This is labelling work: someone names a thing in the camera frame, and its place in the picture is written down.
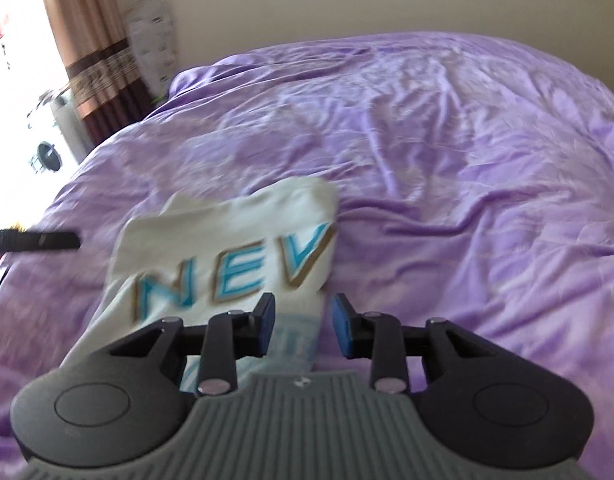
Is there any black round fixture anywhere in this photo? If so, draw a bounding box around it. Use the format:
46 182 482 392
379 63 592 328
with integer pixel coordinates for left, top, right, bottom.
33 141 64 172

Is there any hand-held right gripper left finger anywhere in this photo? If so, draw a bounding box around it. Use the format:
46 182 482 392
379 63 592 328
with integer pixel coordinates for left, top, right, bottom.
107 292 278 396

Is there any white printed t-shirt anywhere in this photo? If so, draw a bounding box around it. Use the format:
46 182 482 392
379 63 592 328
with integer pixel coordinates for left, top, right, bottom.
62 176 340 396

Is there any brown patterned curtain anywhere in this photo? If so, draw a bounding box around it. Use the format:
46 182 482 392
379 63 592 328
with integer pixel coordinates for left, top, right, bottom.
36 0 157 155

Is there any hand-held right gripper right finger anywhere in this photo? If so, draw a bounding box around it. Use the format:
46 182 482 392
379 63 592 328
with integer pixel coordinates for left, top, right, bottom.
332 292 493 395

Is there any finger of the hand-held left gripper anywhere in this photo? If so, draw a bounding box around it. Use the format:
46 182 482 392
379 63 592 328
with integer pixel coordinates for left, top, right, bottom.
0 228 82 255

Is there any purple bed sheet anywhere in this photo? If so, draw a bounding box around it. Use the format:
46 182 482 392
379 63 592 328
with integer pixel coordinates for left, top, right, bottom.
0 30 614 480

